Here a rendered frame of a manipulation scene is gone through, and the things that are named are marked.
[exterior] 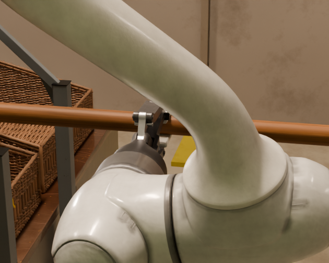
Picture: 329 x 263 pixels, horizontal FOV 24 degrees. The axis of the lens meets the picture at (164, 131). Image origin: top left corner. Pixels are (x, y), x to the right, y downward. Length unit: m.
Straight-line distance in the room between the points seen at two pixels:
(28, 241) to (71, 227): 1.29
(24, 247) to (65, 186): 0.24
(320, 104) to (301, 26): 0.46
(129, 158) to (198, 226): 0.18
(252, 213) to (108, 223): 0.14
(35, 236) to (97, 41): 1.47
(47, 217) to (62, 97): 0.34
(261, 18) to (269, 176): 3.59
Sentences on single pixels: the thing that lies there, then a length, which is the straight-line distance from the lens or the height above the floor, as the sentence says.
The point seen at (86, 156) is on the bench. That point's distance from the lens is 2.52.
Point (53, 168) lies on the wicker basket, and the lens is 2.34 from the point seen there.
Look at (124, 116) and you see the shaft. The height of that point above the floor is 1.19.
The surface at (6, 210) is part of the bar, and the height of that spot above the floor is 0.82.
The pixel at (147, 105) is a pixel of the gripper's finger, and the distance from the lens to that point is 1.02.
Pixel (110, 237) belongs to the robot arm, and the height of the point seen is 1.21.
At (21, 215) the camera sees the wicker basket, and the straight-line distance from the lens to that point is 2.08.
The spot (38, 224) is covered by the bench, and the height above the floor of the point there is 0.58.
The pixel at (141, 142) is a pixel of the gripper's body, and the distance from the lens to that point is 0.94.
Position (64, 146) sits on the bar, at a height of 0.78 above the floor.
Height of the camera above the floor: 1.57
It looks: 21 degrees down
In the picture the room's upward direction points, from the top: straight up
